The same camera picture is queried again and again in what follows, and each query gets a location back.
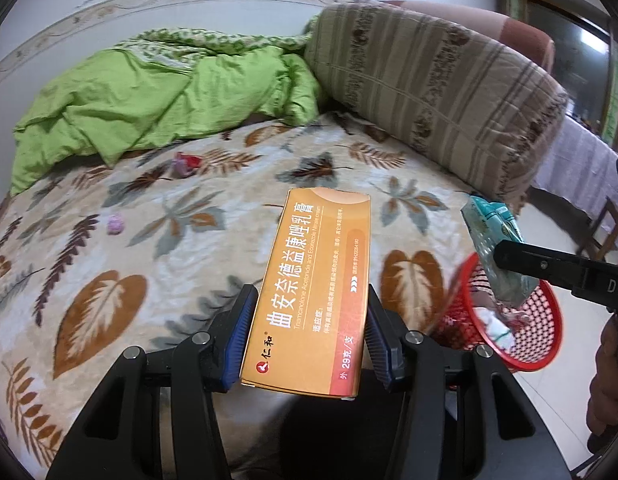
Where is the green quilt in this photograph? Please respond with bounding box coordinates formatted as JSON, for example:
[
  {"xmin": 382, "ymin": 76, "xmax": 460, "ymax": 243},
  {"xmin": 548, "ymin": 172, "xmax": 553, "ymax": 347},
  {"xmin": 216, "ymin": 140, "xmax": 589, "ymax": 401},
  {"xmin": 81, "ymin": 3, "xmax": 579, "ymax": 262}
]
[{"xmin": 10, "ymin": 21, "xmax": 324, "ymax": 195}]

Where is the red mesh trash basket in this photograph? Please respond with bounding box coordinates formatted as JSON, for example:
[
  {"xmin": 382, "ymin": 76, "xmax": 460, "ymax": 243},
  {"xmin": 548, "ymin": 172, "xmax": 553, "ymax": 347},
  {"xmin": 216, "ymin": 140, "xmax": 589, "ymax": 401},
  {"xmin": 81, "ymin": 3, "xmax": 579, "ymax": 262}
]
[{"xmin": 432, "ymin": 255, "xmax": 563, "ymax": 372}]

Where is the teal tissue pack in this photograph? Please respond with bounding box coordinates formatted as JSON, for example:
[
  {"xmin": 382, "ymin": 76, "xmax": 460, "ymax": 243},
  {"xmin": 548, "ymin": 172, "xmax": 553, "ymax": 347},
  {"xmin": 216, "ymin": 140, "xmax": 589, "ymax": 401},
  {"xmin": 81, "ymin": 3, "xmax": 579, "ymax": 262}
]
[{"xmin": 461, "ymin": 195, "xmax": 539, "ymax": 308}]

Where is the orange ointment box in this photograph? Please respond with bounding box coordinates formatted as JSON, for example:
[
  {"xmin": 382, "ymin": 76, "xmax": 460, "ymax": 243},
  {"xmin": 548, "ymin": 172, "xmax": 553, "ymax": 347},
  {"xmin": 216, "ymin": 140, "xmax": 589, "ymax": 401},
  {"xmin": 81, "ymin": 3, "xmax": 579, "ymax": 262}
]
[{"xmin": 240, "ymin": 188, "xmax": 371, "ymax": 399}]

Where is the table with lavender cloth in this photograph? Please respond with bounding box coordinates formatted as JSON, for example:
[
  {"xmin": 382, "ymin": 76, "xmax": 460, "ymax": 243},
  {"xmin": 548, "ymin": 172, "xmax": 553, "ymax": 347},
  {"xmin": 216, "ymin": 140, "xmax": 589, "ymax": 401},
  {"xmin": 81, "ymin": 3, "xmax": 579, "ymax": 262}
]
[{"xmin": 532, "ymin": 117, "xmax": 618, "ymax": 219}]

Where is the person's right hand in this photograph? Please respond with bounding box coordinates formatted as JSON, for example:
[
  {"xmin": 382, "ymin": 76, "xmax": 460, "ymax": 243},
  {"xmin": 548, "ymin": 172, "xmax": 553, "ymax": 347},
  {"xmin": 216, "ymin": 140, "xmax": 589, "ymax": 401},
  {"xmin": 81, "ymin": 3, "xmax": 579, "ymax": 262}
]
[{"xmin": 586, "ymin": 318, "xmax": 618, "ymax": 436}]

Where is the pink headboard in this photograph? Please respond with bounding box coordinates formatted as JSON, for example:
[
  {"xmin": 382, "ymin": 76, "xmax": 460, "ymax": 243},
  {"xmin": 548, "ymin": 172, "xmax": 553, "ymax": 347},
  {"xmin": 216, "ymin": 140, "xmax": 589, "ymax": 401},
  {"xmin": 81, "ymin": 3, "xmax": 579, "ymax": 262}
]
[{"xmin": 385, "ymin": 0, "xmax": 555, "ymax": 73}]

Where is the leaf pattern bed blanket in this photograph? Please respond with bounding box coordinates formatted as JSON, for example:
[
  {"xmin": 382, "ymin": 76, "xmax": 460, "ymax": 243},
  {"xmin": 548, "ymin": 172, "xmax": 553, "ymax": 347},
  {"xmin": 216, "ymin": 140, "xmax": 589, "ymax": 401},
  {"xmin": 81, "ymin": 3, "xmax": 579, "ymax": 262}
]
[{"xmin": 0, "ymin": 114, "xmax": 473, "ymax": 479}]

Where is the striped beige bolster pillow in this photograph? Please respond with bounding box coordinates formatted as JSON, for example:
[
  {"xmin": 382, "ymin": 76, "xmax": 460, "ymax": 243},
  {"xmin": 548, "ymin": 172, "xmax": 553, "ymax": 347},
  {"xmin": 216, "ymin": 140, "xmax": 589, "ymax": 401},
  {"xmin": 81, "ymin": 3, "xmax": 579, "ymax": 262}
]
[{"xmin": 304, "ymin": 1, "xmax": 567, "ymax": 206}]

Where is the red purple candy wrapper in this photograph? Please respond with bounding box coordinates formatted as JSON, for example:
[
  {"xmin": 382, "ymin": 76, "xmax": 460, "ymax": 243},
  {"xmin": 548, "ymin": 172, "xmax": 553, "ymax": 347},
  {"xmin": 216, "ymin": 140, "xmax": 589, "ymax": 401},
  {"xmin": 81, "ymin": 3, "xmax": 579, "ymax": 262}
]
[{"xmin": 171, "ymin": 152, "xmax": 202, "ymax": 179}]

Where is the small purple ball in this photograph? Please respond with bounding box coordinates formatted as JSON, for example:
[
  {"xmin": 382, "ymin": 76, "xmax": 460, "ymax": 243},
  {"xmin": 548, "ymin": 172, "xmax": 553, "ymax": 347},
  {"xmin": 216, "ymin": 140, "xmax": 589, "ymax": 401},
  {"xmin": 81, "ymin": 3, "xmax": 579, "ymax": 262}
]
[{"xmin": 107, "ymin": 214, "xmax": 124, "ymax": 235}]

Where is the wooden chair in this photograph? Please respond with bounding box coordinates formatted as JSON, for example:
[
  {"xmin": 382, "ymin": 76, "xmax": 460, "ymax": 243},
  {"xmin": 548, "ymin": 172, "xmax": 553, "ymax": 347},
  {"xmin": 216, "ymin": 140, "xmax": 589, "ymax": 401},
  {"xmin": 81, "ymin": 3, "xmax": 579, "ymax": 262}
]
[{"xmin": 576, "ymin": 197, "xmax": 618, "ymax": 262}]

